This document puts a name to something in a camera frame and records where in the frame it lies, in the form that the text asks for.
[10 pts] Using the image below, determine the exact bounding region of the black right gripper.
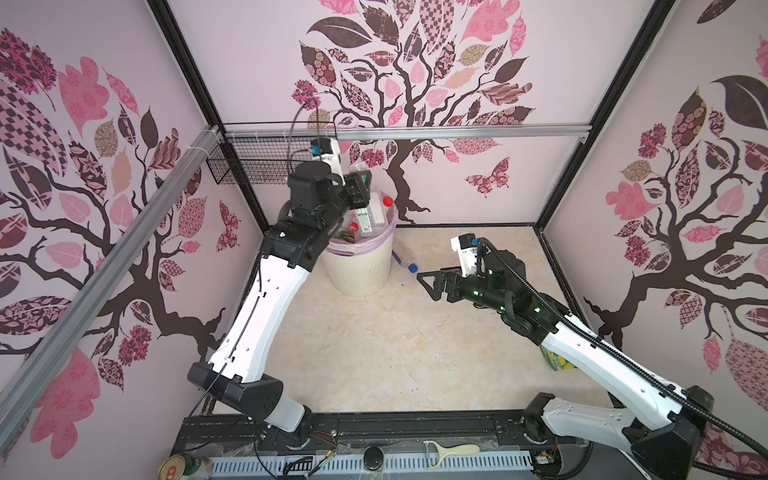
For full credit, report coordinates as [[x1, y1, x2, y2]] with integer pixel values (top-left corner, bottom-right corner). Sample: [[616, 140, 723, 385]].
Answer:
[[416, 263, 508, 317]]

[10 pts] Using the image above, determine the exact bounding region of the red cap white bottle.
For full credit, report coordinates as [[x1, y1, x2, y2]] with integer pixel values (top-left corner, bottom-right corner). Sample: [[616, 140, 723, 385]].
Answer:
[[367, 191, 394, 231]]

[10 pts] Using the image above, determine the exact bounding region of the clear green label bottle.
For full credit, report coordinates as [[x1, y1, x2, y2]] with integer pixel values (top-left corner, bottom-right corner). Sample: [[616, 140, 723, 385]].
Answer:
[[350, 163, 373, 237]]

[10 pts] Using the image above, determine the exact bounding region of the blue cap clear bottle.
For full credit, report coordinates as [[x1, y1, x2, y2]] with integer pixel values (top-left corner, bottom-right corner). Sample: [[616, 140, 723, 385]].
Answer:
[[392, 250, 419, 274]]

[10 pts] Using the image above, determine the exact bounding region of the green soda bottle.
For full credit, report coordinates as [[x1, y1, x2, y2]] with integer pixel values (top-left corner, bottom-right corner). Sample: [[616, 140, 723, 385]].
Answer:
[[338, 229, 359, 243]]

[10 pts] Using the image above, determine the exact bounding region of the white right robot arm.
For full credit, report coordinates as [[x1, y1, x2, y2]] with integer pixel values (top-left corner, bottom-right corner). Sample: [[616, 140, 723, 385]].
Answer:
[[417, 267, 706, 479]]

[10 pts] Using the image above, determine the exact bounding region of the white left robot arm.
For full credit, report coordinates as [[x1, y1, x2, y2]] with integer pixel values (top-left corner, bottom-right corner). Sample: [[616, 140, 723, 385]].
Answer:
[[187, 161, 371, 438]]

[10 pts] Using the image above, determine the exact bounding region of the purple bin liner bag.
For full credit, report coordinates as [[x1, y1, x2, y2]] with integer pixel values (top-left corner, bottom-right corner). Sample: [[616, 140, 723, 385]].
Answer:
[[327, 187, 397, 257]]

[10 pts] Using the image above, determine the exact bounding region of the cream waste bin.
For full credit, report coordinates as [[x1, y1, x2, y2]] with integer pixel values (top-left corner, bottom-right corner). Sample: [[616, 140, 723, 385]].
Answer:
[[320, 235, 393, 297]]

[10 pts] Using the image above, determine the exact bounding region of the green yellow snack bag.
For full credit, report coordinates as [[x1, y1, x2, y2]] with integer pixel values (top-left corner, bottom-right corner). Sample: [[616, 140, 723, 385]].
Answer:
[[540, 346, 576, 371]]

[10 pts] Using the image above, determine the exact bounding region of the cream vegetable peeler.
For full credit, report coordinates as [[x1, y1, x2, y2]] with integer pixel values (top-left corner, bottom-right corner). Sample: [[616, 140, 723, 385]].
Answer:
[[423, 440, 481, 470]]

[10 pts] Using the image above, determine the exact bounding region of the green tin can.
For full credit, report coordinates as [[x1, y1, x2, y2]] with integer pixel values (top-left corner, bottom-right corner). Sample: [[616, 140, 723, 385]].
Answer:
[[157, 453, 212, 480]]

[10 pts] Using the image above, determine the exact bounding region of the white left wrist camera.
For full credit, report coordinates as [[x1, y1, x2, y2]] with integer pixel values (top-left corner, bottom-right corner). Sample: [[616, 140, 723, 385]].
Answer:
[[310, 136, 344, 183]]

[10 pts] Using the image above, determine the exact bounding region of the thin black left cable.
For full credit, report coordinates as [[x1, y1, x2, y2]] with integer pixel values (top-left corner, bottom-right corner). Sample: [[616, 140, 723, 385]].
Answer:
[[285, 98, 319, 175]]

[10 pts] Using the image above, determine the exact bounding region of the black wire basket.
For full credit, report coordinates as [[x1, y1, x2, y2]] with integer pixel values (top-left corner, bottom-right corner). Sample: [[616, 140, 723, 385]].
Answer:
[[207, 120, 337, 185]]

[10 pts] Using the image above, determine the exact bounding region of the black corrugated cable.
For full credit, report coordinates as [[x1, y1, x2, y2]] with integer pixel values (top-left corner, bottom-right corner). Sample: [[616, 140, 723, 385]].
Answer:
[[476, 236, 768, 480]]

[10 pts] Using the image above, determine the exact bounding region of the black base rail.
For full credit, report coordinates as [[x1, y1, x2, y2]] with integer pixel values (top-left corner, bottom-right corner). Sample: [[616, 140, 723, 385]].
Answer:
[[171, 410, 580, 454]]

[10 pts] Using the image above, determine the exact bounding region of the white vented cable duct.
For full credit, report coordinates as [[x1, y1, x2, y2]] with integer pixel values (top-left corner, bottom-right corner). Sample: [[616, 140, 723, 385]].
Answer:
[[211, 451, 533, 479]]

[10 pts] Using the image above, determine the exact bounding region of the aluminium frame bar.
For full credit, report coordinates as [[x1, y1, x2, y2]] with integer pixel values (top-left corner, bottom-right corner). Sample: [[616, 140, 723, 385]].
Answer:
[[1, 125, 222, 449]]

